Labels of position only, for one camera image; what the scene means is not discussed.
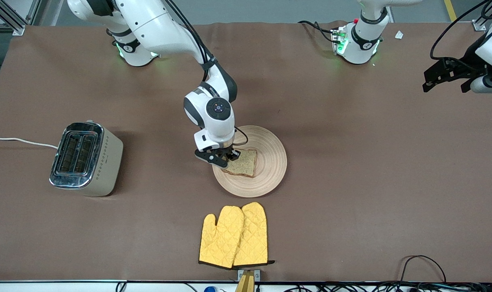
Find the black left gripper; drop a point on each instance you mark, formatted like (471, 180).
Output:
(469, 65)

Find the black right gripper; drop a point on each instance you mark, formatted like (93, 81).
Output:
(228, 152)

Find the slice of bread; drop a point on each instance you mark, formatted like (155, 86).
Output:
(246, 164)

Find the round wooden plate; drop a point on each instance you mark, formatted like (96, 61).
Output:
(266, 178)

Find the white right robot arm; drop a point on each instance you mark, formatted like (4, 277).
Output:
(156, 28)

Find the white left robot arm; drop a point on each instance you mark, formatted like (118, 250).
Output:
(361, 44)

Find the cream and chrome toaster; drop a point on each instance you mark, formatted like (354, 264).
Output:
(108, 162)

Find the small white paper tag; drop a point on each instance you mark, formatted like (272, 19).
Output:
(399, 35)

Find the yellow quilted oven mitt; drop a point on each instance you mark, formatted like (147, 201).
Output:
(221, 239)
(254, 235)

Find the brown table cover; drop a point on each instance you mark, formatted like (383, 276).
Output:
(311, 101)

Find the small blue cap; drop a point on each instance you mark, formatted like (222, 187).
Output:
(210, 289)

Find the small aluminium corner bracket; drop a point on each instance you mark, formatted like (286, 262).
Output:
(479, 26)

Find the grey metal bracket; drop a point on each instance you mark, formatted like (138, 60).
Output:
(257, 275)

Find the aluminium frame profile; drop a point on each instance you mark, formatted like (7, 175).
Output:
(6, 16)

